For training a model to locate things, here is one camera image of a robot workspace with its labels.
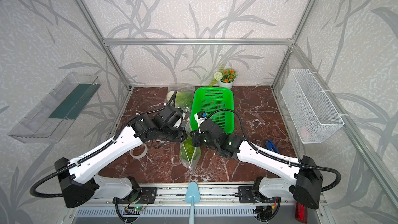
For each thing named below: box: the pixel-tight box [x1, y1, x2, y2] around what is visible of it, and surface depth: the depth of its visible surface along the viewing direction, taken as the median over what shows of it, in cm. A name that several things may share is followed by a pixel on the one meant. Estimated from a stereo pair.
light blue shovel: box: [185, 181, 201, 224], surface depth 75 cm
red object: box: [294, 201, 308, 224], surface depth 68 cm
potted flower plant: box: [208, 68, 238, 90], surface depth 110 cm
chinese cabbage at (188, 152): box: [179, 135, 202, 162], surface depth 71 cm
